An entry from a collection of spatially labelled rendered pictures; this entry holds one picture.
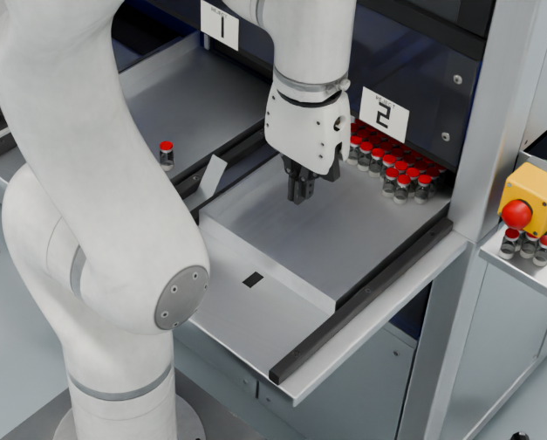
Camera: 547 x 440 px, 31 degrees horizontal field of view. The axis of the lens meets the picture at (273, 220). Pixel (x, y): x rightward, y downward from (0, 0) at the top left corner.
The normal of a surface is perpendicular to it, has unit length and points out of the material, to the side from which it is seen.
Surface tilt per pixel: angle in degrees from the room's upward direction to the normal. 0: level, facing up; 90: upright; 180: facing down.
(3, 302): 0
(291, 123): 91
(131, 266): 65
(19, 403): 0
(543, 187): 0
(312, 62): 90
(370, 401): 90
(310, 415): 90
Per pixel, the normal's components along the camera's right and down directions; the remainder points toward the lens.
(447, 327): -0.66, 0.50
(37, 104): -0.04, 0.82
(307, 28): -0.24, 0.66
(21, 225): -0.64, 0.14
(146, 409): 0.56, 0.59
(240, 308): 0.04, -0.72
